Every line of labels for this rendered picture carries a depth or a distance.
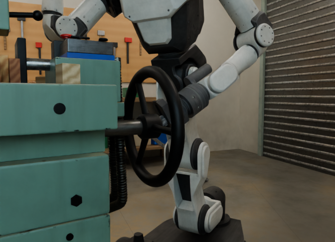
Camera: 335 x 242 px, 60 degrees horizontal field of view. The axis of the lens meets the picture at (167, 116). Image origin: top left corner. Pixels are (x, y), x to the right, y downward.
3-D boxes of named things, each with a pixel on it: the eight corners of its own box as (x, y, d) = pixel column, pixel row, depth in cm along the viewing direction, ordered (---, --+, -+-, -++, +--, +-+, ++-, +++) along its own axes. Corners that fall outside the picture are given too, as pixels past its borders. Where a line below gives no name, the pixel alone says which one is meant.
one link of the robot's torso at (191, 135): (178, 158, 146) (166, 65, 132) (211, 162, 137) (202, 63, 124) (163, 172, 134) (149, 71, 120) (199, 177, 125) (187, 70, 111)
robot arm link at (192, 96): (165, 136, 91) (192, 115, 96) (182, 139, 83) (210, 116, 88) (146, 101, 88) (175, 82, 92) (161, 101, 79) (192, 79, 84)
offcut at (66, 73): (81, 86, 51) (80, 63, 50) (62, 86, 49) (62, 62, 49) (73, 87, 54) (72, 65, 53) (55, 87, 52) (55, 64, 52)
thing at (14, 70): (21, 86, 51) (19, 58, 51) (10, 86, 50) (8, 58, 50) (15, 88, 66) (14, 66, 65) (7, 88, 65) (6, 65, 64)
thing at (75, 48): (114, 60, 63) (114, 35, 63) (62, 57, 58) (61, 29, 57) (96, 65, 74) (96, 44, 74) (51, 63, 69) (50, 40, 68)
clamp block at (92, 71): (121, 102, 63) (121, 60, 62) (56, 103, 56) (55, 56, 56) (100, 100, 76) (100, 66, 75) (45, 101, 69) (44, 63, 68)
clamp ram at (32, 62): (60, 85, 59) (58, 40, 58) (19, 84, 55) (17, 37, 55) (52, 86, 67) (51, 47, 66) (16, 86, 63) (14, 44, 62)
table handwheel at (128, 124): (191, 202, 60) (193, 61, 58) (95, 224, 50) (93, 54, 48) (134, 169, 85) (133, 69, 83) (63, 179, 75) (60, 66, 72)
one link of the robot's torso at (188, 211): (183, 216, 157) (173, 134, 143) (219, 224, 147) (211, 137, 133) (170, 235, 144) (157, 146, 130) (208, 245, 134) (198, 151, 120)
